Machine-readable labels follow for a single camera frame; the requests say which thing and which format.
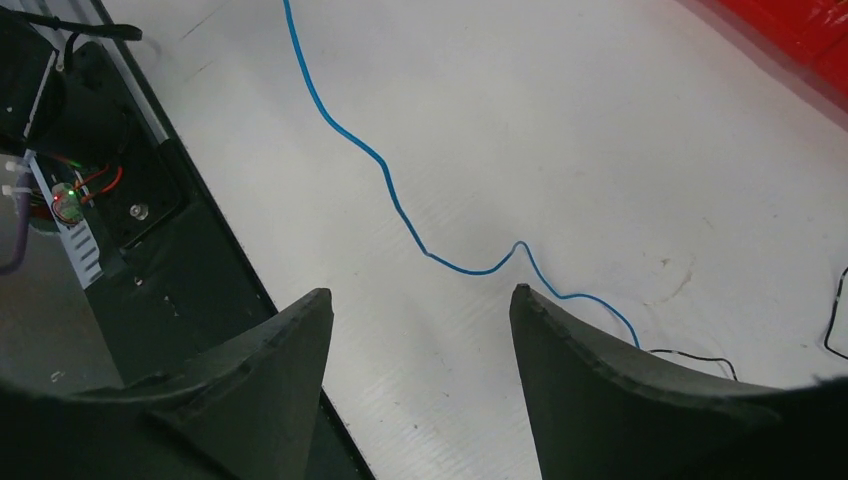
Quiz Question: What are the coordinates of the long blue wire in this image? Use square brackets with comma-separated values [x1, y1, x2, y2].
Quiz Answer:
[281, 0, 643, 351]

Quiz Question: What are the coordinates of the thin black wire on table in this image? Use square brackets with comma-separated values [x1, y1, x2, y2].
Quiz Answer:
[647, 264, 848, 382]

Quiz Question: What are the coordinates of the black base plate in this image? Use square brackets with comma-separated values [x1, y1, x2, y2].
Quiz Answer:
[1, 2, 371, 479]

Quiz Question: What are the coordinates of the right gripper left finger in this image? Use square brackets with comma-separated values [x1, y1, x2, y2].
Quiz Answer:
[1, 288, 333, 479]

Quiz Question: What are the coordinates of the red plastic bin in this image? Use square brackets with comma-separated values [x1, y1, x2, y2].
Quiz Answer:
[719, 0, 847, 110]

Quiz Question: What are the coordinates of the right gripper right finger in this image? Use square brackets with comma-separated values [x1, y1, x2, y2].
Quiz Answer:
[509, 284, 847, 479]

